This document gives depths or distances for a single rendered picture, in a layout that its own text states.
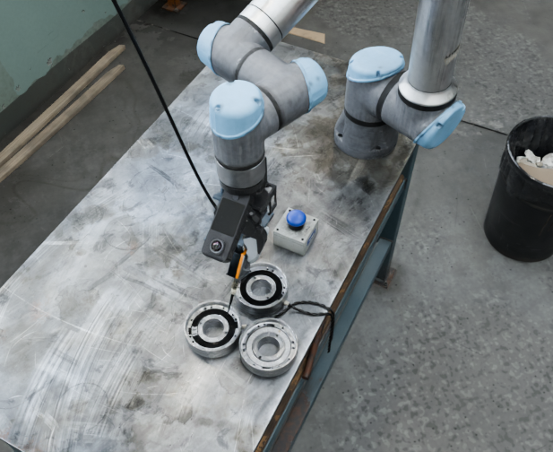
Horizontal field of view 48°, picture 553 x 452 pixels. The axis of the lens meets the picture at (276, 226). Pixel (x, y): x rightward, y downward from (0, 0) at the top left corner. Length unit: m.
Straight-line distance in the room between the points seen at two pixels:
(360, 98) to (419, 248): 1.06
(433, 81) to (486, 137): 1.57
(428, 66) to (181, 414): 0.76
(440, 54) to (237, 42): 0.39
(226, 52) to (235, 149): 0.18
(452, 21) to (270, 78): 0.38
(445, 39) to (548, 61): 2.14
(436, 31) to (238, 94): 0.44
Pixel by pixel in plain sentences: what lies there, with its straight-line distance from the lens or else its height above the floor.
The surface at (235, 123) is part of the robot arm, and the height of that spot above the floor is 1.27.
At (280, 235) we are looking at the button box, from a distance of 1.25.
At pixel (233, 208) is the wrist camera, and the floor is 1.10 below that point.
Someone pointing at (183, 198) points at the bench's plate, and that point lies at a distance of 1.38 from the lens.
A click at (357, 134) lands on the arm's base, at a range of 1.43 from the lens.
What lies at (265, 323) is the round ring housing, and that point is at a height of 0.83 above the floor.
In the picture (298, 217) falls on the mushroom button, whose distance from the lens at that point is 1.23.
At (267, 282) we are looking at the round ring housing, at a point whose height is 0.82.
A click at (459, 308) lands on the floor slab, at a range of 2.21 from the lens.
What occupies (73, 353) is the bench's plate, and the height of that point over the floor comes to 0.80.
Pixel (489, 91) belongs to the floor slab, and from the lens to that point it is 3.02.
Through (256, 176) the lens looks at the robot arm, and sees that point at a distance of 0.93.
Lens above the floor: 1.83
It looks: 52 degrees down
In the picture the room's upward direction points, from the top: 1 degrees counter-clockwise
